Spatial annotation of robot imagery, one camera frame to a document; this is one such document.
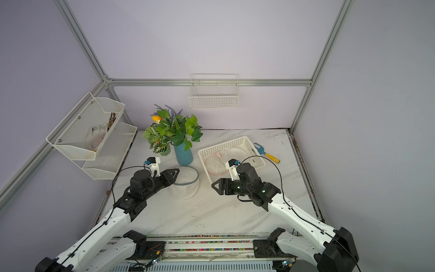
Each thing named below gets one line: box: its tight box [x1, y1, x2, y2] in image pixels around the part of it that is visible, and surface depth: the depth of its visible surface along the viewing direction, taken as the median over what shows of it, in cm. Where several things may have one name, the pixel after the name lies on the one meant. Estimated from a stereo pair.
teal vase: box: [173, 141, 194, 167], surface depth 104 cm
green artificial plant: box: [142, 104, 204, 156], surface depth 79 cm
